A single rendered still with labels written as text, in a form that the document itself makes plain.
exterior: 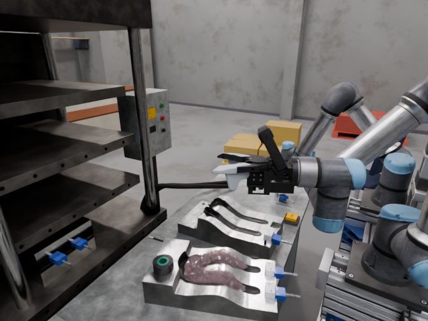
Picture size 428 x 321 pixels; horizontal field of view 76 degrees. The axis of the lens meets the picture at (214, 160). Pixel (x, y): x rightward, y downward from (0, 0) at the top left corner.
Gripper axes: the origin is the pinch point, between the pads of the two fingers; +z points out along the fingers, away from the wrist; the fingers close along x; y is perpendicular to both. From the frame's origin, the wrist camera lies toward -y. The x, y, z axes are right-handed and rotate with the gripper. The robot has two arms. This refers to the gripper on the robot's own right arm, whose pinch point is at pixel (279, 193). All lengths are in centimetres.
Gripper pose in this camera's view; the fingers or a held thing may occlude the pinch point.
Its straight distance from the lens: 183.2
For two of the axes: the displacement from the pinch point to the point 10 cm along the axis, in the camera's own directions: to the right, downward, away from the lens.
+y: 6.6, 2.8, -7.0
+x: 7.5, -2.5, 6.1
